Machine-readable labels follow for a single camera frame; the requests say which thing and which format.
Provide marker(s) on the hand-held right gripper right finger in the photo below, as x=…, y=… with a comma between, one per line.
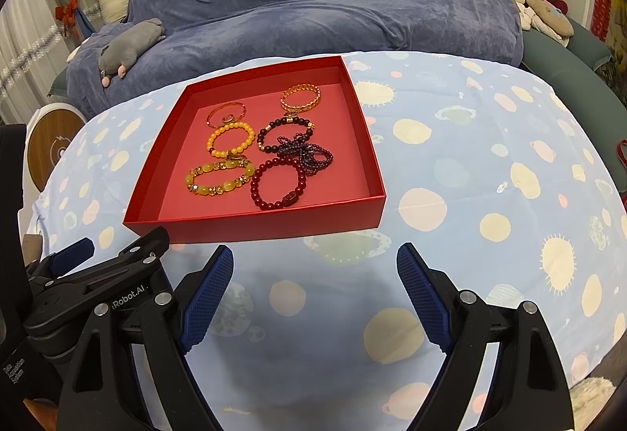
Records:
x=421, y=298

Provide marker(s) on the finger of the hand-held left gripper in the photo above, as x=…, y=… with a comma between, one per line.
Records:
x=73, y=252
x=142, y=250

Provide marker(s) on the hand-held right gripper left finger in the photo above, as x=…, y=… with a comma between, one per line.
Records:
x=210, y=298

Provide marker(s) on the red jewelry box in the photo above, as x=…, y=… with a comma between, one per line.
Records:
x=338, y=156

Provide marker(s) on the thin rose gold bangle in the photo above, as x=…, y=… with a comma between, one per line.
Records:
x=209, y=117

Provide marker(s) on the light blue printed bed sheet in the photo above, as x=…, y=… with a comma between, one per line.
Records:
x=465, y=142

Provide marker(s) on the white fluffy rug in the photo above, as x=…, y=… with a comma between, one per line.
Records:
x=595, y=396

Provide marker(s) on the grey mouse plush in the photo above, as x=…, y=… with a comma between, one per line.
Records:
x=130, y=44

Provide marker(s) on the white sheer curtain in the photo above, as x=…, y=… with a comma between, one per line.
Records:
x=24, y=49

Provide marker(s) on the red ribbon bow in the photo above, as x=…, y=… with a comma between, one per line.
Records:
x=66, y=12

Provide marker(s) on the red bag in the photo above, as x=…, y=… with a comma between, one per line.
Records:
x=623, y=166

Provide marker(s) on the artificial flowers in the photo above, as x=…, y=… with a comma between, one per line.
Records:
x=615, y=63

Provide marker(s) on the beige plush toy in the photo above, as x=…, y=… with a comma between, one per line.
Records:
x=546, y=12

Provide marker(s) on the green bed frame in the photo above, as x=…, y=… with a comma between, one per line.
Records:
x=578, y=54

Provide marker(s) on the red wall banner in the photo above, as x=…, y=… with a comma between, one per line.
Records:
x=602, y=0

